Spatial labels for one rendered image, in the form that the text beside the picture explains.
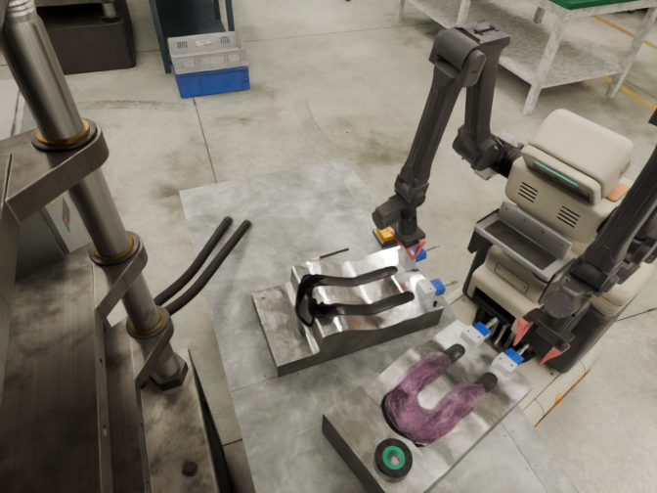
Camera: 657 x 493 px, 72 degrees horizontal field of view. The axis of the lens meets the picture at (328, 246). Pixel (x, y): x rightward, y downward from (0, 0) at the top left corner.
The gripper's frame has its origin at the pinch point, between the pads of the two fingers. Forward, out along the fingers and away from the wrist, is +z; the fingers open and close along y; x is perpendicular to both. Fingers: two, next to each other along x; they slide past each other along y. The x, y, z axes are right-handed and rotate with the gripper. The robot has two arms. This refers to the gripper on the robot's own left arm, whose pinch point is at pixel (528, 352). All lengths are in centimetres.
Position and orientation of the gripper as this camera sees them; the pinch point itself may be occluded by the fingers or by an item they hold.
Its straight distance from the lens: 120.9
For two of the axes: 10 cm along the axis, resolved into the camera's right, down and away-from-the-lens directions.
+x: 6.9, -0.8, 7.2
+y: 6.2, 5.7, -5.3
